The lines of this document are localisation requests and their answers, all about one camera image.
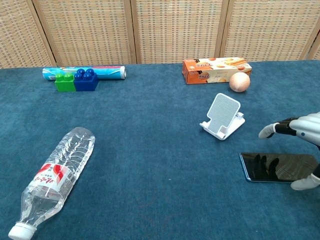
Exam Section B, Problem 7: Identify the light blue cling film roll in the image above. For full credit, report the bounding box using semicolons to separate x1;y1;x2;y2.
41;65;127;81

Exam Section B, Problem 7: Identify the peach coloured ball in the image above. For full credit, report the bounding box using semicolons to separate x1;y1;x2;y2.
229;72;251;94

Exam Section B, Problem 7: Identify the clear plastic water bottle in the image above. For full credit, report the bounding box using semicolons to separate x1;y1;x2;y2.
7;126;96;240

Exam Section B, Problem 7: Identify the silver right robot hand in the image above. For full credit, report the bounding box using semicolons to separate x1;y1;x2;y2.
258;111;320;191

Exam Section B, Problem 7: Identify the blue toy building block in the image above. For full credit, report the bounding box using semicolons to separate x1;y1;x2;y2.
73;68;99;92

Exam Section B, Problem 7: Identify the white folding phone stand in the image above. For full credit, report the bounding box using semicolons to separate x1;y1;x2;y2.
199;92;246;141

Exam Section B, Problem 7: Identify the orange biscuit box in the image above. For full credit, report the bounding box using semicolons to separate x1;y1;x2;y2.
181;57;253;85

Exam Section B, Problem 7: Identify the green toy building block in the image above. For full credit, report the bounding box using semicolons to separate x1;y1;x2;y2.
54;73;76;93

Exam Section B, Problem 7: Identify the woven rattan folding screen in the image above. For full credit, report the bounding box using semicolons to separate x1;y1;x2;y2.
0;0;320;69

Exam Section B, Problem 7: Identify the black smartphone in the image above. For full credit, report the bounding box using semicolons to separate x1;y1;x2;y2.
239;152;318;184

